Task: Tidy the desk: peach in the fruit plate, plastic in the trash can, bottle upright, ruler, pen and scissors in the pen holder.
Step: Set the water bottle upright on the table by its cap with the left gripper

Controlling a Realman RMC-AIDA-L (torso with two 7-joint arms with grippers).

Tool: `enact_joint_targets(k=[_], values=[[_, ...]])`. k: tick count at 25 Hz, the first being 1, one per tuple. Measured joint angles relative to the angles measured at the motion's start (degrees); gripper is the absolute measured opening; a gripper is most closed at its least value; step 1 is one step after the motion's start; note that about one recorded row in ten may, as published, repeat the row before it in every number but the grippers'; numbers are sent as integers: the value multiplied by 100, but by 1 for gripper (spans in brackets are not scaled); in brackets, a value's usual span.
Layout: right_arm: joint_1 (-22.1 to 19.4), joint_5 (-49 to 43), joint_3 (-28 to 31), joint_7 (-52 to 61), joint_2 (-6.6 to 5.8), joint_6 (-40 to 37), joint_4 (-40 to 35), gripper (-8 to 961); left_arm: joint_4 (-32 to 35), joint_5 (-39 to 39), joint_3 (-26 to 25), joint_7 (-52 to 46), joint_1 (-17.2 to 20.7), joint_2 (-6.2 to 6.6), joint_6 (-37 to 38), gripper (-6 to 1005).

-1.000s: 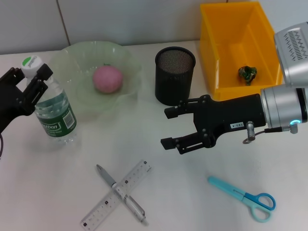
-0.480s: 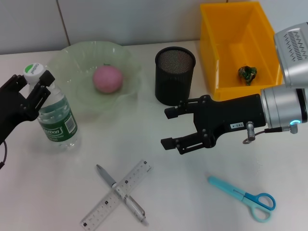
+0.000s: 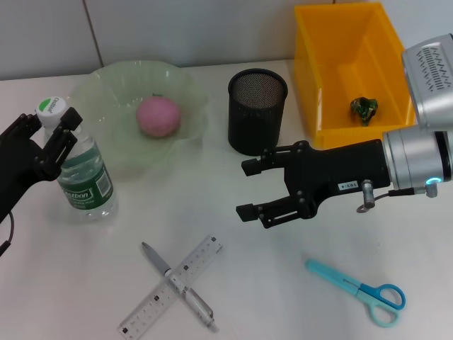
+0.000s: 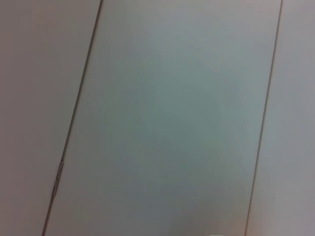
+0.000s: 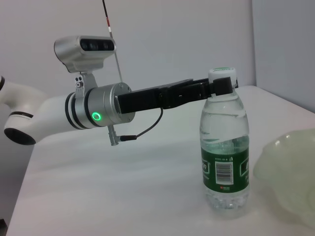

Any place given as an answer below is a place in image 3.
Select pink peach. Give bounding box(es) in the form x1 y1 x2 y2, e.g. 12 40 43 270
136 96 183 139

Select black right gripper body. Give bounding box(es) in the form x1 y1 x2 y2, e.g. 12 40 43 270
282 139 392 221

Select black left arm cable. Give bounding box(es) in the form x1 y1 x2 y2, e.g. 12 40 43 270
0 211 16 258

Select yellow plastic bin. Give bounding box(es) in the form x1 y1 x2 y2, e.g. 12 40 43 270
293 1 423 150

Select transparent plastic ruler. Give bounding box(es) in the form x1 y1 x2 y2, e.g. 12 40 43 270
117 234 227 340

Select translucent green fruit bowl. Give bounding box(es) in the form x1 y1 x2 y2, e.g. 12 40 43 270
67 59 211 179

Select clear bottle with green label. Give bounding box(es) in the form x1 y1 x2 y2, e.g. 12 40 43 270
35 96 120 222

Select blue scissors with sheath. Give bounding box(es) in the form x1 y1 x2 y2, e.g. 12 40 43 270
305 259 407 329

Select black mesh pen holder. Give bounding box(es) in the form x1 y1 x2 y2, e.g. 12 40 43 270
227 68 289 157

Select grey white pen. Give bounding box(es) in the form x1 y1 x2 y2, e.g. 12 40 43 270
141 242 220 334

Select green plastic wrapper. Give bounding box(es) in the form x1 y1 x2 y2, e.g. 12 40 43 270
349 96 379 126

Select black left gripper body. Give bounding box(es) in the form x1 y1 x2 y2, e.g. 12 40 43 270
0 135 58 225

